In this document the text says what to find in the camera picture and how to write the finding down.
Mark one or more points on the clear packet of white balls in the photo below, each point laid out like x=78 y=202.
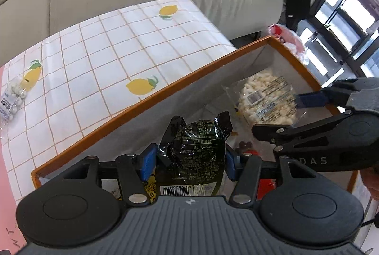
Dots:
x=11 y=98

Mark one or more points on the dark green snack packet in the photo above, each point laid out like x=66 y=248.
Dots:
x=201 y=151

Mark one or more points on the orange rimmed grey fabric box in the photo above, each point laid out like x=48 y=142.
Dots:
x=192 y=95

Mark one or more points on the person's right hand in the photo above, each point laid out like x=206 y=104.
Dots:
x=371 y=184

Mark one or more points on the lemon print tablecloth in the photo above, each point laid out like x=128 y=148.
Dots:
x=103 y=44

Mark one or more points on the yellow noodle snack packet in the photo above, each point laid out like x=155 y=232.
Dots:
x=150 y=189

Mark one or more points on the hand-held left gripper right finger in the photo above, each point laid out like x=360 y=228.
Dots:
x=231 y=164

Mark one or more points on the red snack packet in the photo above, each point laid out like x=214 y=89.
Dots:
x=266 y=188

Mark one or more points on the pink trash bag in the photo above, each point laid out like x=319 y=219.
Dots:
x=288 y=38

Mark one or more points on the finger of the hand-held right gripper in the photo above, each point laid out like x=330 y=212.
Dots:
x=311 y=99
x=296 y=130

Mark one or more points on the glass balcony door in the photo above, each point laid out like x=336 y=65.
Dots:
x=355 y=6

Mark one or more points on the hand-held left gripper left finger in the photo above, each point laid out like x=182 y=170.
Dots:
x=148 y=161

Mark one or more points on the clear packet of white puffs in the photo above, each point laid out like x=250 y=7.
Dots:
x=266 y=95

